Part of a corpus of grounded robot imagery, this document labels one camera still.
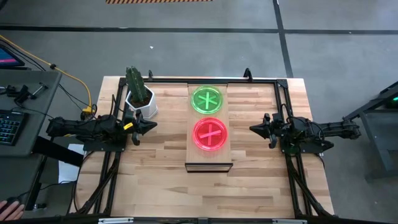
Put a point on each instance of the white paper sheet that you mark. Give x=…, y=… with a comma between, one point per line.
x=66, y=171

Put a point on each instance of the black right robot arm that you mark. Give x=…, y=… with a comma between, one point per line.
x=335, y=129

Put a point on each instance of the black monitor screen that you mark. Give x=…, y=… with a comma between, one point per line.
x=7, y=59

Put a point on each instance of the backlit black keyboard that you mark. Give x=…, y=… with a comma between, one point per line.
x=11, y=127

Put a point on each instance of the dark grey metal stand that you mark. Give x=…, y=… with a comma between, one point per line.
x=381, y=140

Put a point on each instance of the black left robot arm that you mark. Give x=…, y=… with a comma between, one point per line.
x=77, y=127

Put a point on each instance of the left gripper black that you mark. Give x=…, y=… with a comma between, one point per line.
x=133, y=126

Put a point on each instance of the person's hand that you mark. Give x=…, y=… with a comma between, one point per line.
x=11, y=211

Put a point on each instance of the white hexagonal plant pot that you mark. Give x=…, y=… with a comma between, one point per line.
x=149, y=107

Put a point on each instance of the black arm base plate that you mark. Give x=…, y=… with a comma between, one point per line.
x=102, y=147
x=311, y=149

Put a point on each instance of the black aluminium table frame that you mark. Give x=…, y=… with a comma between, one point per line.
x=174, y=80

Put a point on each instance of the black table clamp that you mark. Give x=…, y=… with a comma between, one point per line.
x=247, y=74
x=150, y=74

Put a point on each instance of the grey side desk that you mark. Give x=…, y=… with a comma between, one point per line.
x=31, y=124

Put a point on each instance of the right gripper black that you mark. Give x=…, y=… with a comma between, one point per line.
x=275, y=129

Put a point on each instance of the silver metal bracket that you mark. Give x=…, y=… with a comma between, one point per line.
x=116, y=221
x=289, y=221

